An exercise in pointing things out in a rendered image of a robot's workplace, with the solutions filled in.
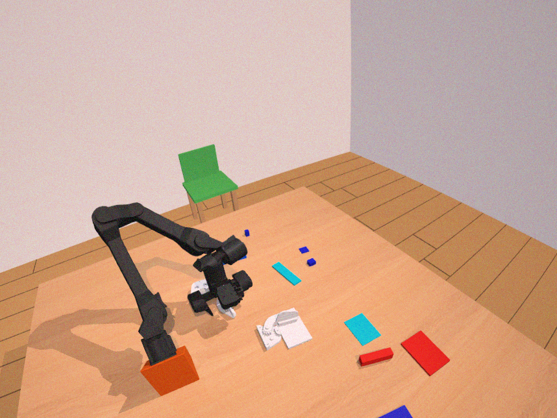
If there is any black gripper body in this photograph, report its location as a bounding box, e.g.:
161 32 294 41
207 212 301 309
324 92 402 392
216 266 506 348
187 270 253 313

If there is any teal flat bar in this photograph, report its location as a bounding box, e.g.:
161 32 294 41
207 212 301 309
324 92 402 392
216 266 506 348
272 262 301 285

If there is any teal flat rectangular plate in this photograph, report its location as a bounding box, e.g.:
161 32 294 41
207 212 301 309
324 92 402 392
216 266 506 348
344 313 381 346

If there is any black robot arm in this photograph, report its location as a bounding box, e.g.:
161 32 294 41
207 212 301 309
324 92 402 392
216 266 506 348
92 203 248 366

